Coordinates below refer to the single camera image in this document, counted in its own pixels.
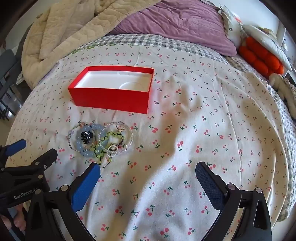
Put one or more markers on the small white floral pillow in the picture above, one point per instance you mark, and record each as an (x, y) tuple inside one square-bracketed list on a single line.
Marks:
[(233, 30)]

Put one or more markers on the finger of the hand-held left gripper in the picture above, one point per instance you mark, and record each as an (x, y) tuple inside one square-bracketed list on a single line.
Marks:
[(15, 147), (46, 157)]

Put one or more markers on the black hair claw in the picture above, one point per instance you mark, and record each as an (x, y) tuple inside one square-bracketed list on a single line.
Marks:
[(86, 137)]

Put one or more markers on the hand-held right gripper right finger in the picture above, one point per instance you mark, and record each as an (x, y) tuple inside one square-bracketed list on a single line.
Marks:
[(209, 185)]

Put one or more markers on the beige quilted blanket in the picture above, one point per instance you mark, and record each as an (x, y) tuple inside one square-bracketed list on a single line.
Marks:
[(57, 30)]

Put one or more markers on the gold pearl earring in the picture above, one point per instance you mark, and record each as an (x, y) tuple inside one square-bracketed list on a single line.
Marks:
[(119, 131)]

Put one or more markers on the large white floral pillow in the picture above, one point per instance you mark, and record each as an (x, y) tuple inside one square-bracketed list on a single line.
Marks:
[(270, 41)]

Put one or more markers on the white fuzzy cushion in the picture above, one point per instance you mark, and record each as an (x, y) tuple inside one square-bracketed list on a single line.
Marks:
[(282, 85)]

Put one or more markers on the person's left hand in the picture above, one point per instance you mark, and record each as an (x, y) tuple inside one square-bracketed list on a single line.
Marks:
[(19, 220)]

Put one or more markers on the dark grey chair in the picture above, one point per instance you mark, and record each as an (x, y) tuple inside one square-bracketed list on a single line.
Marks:
[(9, 67)]

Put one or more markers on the gold charm ornament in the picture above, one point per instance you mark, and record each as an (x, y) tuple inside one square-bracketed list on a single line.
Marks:
[(113, 147)]

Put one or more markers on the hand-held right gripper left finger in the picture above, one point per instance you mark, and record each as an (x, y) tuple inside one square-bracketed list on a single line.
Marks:
[(85, 185)]

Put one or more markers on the orange tufted cushion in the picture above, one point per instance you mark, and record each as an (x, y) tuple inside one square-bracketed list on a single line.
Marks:
[(256, 55)]

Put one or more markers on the cherry print bedsheet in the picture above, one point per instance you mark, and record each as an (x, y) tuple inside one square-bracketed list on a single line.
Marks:
[(185, 139)]

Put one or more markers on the red cardboard box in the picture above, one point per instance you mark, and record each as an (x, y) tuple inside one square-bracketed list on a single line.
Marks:
[(111, 99)]

